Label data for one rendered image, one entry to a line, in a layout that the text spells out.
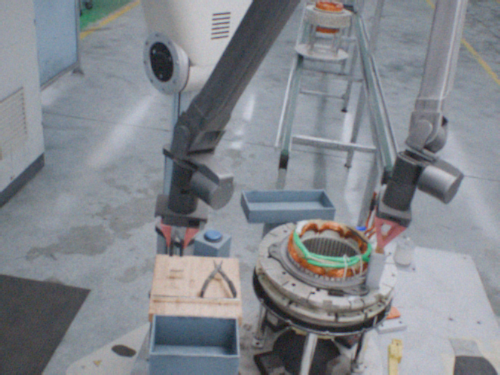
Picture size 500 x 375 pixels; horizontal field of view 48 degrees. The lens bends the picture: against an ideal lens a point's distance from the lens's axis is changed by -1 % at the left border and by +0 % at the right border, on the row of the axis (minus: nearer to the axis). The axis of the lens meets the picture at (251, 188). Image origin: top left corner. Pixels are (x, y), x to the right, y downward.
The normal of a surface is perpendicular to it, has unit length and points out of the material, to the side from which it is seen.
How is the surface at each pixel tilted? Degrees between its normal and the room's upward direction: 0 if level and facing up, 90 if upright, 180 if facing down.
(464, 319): 0
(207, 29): 90
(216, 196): 95
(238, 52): 82
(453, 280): 0
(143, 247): 0
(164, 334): 90
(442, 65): 58
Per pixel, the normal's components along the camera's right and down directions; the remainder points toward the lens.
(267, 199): 0.22, 0.49
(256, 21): -0.63, 0.18
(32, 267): 0.11, -0.87
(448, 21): -0.49, -0.20
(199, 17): 0.72, 0.40
